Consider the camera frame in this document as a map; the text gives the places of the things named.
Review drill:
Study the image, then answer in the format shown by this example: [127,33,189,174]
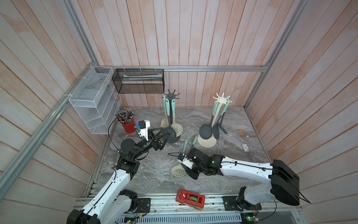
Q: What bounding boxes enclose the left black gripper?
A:
[132,127,171,160]

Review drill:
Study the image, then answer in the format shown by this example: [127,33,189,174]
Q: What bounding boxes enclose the cream skimmer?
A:
[170,137,188,177]
[161,96,169,128]
[171,100,183,137]

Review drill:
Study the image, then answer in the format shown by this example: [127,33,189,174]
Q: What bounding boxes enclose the grey solid spoon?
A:
[163,97,177,143]

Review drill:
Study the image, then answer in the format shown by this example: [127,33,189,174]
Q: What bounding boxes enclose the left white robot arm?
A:
[66,127,171,224]

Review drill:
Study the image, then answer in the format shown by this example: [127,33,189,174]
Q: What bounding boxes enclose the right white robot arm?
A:
[178,148,300,211]

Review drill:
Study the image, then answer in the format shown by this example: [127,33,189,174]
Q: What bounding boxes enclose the cream utensil rack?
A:
[198,93,231,148]

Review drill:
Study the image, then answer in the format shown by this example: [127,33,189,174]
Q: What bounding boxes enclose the dark grey utensil rack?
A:
[162,89,181,144]

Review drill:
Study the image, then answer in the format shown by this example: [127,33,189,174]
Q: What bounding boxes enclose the red pencil cup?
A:
[115,107,136,133]

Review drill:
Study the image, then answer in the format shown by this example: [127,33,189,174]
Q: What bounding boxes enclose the red tape dispenser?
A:
[175,189,206,210]

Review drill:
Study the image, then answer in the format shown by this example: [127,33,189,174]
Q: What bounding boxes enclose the small white label tag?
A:
[242,144,249,152]

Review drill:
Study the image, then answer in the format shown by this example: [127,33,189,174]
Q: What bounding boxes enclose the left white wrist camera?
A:
[136,120,150,141]

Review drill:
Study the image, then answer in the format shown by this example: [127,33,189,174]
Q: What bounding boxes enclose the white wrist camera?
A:
[136,120,150,141]
[178,154,194,169]

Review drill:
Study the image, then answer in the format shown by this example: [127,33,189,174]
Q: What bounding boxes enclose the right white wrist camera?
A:
[178,154,194,169]

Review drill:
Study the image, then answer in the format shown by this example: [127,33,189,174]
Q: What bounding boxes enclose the black mesh wall basket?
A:
[112,68,165,94]

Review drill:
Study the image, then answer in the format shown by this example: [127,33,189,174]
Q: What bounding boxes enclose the white wire mesh shelf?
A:
[69,66,122,135]

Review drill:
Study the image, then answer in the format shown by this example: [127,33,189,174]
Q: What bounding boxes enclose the aluminium frame rail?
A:
[107,65,269,72]

